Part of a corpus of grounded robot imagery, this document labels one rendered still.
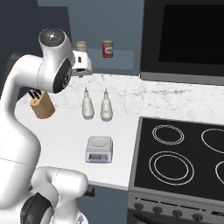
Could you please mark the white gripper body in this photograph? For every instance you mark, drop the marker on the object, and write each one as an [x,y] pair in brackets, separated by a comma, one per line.
[88,69]

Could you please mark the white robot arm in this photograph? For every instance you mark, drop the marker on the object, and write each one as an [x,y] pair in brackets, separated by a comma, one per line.
[17,131]

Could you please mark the red food can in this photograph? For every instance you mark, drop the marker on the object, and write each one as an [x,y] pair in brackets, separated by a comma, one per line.
[107,49]

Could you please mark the grey digital scale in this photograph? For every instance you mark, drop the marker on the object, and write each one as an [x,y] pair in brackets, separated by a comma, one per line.
[99,150]

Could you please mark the blue-grey base cabinet front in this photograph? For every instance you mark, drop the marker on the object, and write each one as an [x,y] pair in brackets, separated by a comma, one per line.
[108,207]

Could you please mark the white squeeze bottle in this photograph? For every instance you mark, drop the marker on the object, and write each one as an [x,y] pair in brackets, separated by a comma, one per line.
[106,109]
[88,108]

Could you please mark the wooden knife block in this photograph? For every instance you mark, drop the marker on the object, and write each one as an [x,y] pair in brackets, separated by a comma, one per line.
[43,106]

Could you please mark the black microwave oven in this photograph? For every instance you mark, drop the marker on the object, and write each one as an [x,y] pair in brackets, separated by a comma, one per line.
[186,35]

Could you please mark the black electric stove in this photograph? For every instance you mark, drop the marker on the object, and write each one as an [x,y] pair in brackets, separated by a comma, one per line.
[180,163]

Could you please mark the dark stove knob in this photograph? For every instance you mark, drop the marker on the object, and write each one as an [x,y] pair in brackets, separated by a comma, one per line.
[197,217]
[138,206]
[157,209]
[177,213]

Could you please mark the blue-grey wall cabinet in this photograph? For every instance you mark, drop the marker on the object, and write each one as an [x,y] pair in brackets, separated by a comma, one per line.
[122,29]

